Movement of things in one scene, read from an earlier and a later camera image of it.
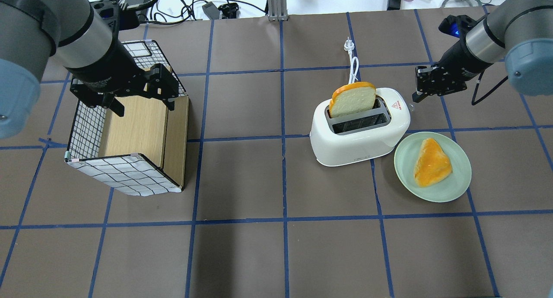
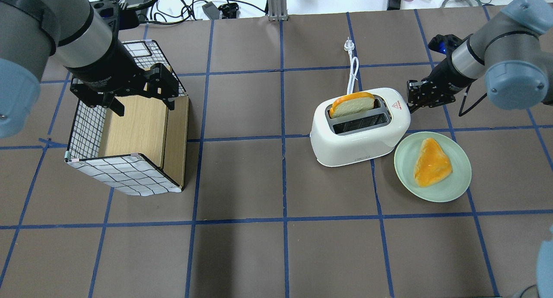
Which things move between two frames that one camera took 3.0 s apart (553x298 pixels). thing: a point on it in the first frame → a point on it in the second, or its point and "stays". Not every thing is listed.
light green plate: (434, 166) stays
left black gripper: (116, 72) stays
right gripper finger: (417, 96) → (412, 107)
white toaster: (353, 137) stays
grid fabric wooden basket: (143, 152) stays
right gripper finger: (424, 72) → (414, 87)
